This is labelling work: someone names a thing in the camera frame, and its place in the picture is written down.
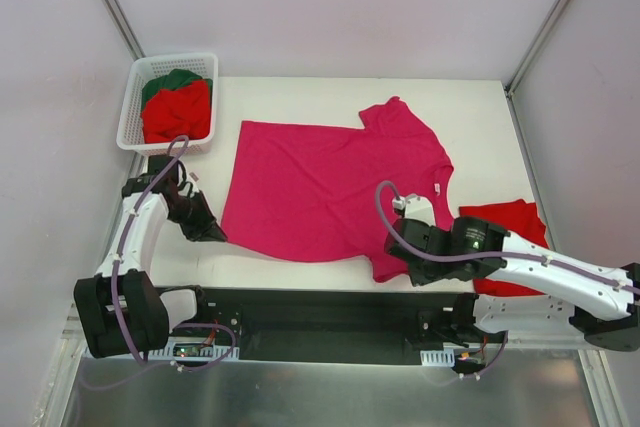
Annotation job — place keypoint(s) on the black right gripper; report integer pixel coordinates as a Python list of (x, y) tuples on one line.
[(401, 248)]

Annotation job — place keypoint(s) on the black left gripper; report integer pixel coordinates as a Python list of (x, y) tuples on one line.
[(191, 212)]

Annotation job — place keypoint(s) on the pink t shirt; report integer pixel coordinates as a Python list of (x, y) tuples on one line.
[(306, 193)]

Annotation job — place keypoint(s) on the white perforated plastic basket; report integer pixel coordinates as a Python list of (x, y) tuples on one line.
[(129, 135)]

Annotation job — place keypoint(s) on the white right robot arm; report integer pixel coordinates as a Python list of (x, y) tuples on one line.
[(602, 304)]

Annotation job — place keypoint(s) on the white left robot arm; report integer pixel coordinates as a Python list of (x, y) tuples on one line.
[(120, 310)]

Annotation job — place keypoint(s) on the folded red t shirt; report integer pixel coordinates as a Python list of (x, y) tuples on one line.
[(517, 216)]

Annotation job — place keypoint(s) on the red t shirt in basket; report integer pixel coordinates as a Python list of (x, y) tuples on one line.
[(172, 113)]

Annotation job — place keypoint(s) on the green t shirt in basket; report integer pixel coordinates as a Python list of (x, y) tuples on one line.
[(176, 79)]

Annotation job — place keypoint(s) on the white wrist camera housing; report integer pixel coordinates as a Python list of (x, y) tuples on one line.
[(415, 207)]

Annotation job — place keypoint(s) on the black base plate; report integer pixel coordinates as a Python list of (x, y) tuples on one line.
[(378, 328)]

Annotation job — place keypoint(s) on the right aluminium frame post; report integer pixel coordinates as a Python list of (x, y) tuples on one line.
[(543, 34)]

